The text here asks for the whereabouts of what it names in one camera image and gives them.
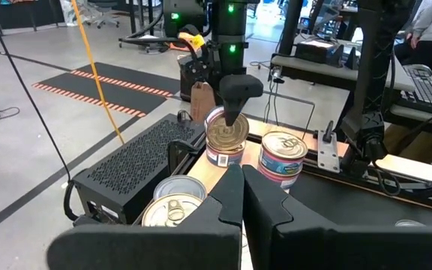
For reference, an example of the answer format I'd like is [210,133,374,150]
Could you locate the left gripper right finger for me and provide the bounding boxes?
[242,163,432,270]

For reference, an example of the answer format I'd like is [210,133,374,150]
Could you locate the blue-label pull-tab can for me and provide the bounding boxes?
[140,193,205,228]

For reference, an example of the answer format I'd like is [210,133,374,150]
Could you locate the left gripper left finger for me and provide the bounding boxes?
[46,163,245,270]

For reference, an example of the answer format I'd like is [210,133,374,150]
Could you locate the grey office chair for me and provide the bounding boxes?
[84,0,122,29]

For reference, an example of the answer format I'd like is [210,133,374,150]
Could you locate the grey desk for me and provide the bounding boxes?
[270,54,432,131]

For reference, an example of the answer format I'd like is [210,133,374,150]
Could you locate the thin black hanging cable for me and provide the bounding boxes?
[0,25,73,183]

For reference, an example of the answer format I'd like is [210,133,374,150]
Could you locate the computer keyboard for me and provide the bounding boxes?
[399,63,432,118]

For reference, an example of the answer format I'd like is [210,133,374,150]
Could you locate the pink-label seafood can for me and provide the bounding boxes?
[259,130,309,176]
[205,140,247,169]
[204,106,251,152]
[256,160,303,191]

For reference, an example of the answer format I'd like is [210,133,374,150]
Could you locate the silver toggle clamp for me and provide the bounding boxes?
[315,119,341,174]

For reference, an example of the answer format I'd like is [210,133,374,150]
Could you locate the green-label tuna can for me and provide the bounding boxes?
[152,174,208,202]

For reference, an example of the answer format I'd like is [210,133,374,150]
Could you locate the wooden shelf with black frame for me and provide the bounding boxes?
[166,114,352,196]

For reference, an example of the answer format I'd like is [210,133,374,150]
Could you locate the yellow hanging cable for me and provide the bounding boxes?
[69,0,126,146]

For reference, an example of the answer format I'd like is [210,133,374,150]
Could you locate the black perforated computer case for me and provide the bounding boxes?
[64,113,206,226]

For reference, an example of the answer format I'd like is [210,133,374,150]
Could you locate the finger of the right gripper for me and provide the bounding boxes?
[237,73,264,127]
[219,73,240,127]

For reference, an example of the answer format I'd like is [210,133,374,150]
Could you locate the black mat orange-striped edge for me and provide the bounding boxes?
[31,61,182,119]

